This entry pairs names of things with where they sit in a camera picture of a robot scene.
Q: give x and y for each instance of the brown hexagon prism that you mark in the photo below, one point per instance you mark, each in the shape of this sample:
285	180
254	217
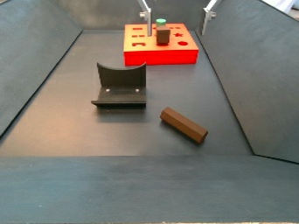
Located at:
190	128

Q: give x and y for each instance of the black curved cradle stand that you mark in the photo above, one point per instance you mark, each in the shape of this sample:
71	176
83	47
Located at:
122	86

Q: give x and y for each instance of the red shape sorter block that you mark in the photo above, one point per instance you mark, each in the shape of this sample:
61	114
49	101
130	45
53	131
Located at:
142	50

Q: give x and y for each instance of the brown rounded prism peg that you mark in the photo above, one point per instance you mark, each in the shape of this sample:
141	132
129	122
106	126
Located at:
163	33

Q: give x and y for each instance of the green cylinder peg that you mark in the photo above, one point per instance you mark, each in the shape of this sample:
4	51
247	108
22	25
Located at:
161	22

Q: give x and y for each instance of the left silver camera mount pole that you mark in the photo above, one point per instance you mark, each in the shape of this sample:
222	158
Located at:
146	15

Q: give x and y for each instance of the silver camera mount pole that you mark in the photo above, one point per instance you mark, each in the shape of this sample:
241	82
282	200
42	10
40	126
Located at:
146	15
210	14

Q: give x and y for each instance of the right silver camera mount pole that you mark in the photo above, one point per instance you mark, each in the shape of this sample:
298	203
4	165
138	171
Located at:
210	14

